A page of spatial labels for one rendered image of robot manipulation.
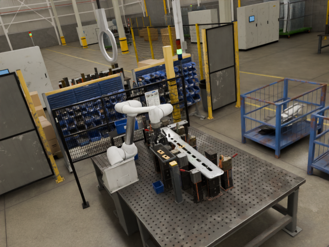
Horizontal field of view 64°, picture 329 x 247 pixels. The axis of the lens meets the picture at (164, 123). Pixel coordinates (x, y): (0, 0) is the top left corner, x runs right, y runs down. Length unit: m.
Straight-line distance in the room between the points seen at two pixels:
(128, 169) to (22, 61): 6.85
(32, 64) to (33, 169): 5.00
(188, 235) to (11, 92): 3.31
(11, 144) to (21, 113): 0.52
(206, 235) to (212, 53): 4.31
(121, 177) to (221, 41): 4.02
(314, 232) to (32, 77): 8.38
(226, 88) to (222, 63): 0.64
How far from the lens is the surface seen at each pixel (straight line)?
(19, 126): 4.72
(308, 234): 3.55
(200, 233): 2.50
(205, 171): 2.66
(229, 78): 6.48
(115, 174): 3.06
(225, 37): 6.25
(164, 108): 2.62
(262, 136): 5.04
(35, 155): 4.91
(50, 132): 5.75
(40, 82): 9.49
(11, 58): 9.35
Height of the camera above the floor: 2.51
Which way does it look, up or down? 23 degrees down
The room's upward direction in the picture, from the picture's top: 9 degrees counter-clockwise
